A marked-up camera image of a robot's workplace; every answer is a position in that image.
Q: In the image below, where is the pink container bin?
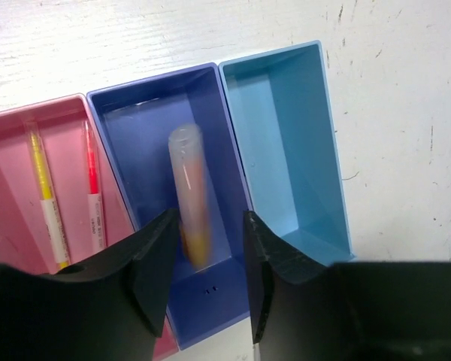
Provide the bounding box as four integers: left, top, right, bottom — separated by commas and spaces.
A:
0, 95, 179, 360

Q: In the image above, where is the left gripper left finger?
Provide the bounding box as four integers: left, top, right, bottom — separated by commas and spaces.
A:
54, 208, 179, 337

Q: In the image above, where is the dark blue container bin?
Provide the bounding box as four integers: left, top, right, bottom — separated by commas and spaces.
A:
87, 63, 249, 349

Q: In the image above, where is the yellow thin pen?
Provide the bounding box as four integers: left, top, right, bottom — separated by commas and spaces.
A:
26, 122, 70, 270

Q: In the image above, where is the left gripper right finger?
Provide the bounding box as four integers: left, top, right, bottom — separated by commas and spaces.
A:
244, 211, 333, 344

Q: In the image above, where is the light blue container bin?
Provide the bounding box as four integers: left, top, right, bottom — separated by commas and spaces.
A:
219, 41, 353, 265

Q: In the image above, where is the red thin pen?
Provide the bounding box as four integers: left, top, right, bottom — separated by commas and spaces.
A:
83, 120, 106, 253

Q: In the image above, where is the yellow cap orange highlighter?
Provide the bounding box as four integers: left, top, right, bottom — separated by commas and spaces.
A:
168, 123, 211, 269

